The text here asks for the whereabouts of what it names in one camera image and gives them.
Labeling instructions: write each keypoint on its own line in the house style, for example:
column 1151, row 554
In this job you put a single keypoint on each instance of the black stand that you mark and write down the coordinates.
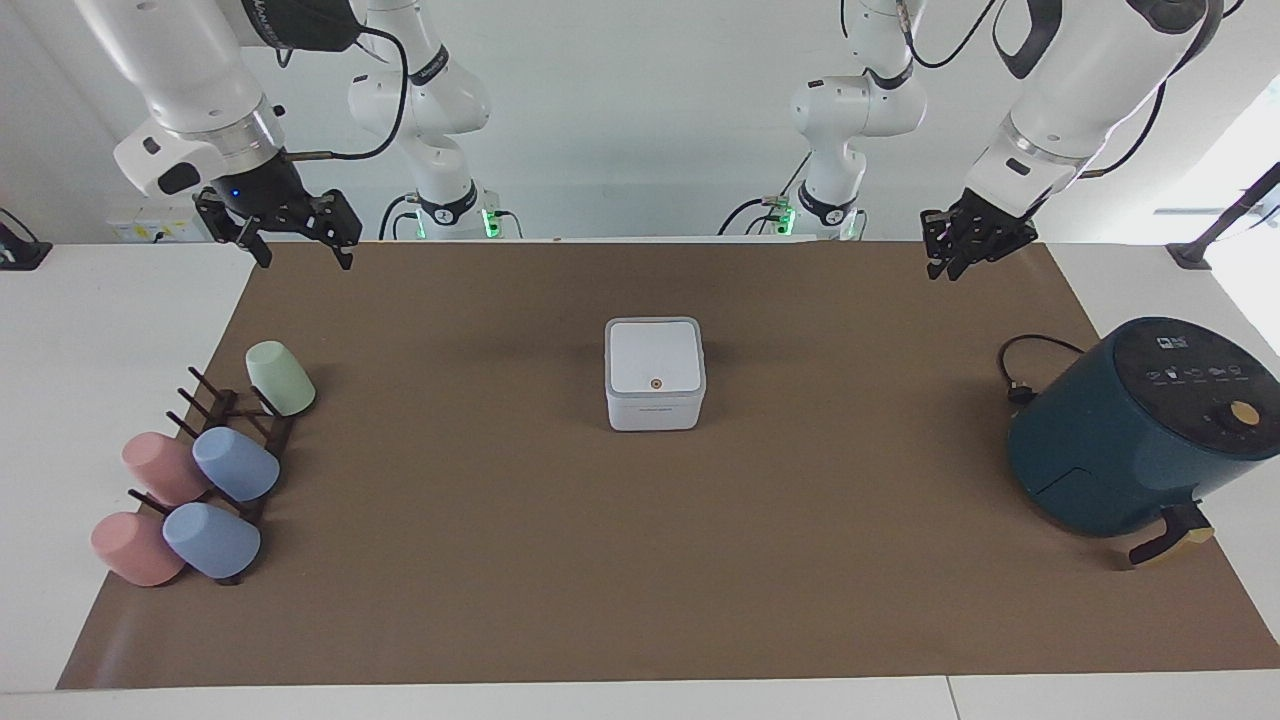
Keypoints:
column 1215, row 228
column 20, row 252

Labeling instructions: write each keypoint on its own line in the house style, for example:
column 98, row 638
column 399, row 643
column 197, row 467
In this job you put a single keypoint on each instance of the blue plastic cup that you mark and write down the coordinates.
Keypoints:
column 210, row 540
column 235, row 463

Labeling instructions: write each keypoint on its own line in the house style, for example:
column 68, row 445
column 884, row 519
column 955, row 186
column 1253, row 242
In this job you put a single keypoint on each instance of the white power strip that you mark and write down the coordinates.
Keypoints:
column 150, row 225

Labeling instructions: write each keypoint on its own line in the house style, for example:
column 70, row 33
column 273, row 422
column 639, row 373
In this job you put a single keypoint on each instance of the green plastic cup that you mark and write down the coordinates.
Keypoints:
column 280, row 378

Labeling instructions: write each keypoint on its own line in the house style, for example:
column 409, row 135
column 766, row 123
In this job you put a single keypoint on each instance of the dark wooden cup rack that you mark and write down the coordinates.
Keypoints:
column 280, row 432

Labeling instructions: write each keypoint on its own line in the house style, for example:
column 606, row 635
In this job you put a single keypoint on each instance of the white square trash can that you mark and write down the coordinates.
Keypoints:
column 655, row 375

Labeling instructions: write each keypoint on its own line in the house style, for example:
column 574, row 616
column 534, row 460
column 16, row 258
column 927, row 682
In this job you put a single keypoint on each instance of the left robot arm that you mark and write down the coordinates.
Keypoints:
column 1080, row 90

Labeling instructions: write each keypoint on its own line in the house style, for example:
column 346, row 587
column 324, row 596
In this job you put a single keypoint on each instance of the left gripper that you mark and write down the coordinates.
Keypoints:
column 995, row 225

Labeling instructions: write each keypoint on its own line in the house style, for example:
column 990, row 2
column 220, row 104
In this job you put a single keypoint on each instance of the pink plastic cup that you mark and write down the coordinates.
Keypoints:
column 160, row 468
column 135, row 548

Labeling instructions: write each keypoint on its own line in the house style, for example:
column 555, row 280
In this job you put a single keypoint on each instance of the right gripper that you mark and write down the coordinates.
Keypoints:
column 262, row 190

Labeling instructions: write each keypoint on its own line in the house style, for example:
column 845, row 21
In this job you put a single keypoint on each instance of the teal air fryer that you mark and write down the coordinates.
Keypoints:
column 1110, row 440

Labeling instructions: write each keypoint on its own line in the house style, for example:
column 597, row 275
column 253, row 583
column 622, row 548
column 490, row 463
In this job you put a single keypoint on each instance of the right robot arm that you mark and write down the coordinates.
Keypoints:
column 190, row 70

